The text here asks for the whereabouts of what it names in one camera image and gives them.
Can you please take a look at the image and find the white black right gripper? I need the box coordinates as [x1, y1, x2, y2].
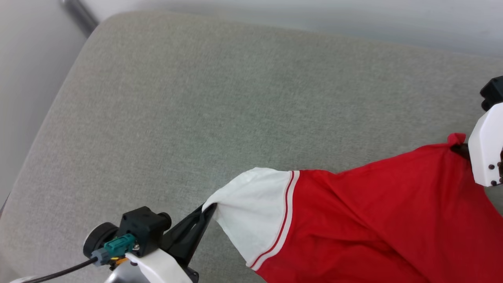
[450, 102, 503, 187]

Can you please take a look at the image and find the grey fabric sofa cushion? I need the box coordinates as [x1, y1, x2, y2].
[0, 11, 503, 283]

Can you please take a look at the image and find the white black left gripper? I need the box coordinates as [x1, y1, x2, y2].
[125, 203, 218, 283]

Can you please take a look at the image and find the dark grey baseboard strip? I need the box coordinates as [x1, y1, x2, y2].
[60, 0, 99, 39]

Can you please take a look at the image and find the black round left gripper motor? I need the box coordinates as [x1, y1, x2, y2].
[83, 222, 119, 259]

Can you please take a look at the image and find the teal left camera connector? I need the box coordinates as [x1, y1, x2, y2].
[92, 233, 137, 266]

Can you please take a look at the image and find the red and white garment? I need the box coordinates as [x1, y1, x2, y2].
[202, 133, 503, 283]

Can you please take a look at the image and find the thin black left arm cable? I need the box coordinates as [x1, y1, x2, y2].
[22, 257, 99, 283]

